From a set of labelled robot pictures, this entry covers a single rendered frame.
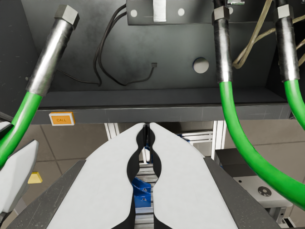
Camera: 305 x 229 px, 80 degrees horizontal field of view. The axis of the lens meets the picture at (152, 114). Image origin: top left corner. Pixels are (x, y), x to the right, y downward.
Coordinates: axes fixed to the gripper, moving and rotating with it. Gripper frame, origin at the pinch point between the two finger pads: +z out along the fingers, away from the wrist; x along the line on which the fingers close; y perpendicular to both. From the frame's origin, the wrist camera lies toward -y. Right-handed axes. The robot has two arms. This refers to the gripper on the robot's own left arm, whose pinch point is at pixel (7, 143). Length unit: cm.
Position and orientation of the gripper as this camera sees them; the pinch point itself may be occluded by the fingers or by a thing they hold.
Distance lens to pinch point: 19.3
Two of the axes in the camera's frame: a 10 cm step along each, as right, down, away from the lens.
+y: -2.8, 2.9, 9.1
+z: 5.2, -7.5, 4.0
